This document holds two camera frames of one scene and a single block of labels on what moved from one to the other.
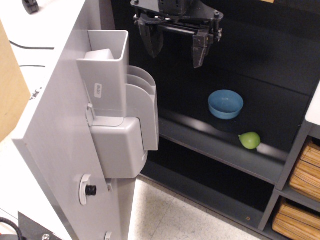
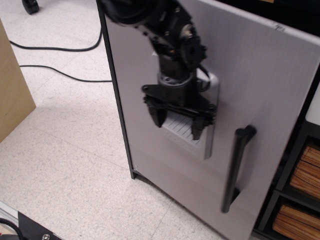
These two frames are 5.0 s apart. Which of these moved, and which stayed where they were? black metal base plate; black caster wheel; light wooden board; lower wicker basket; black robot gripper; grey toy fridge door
Moved: black robot gripper; grey toy fridge door
Stayed: black caster wheel; light wooden board; lower wicker basket; black metal base plate
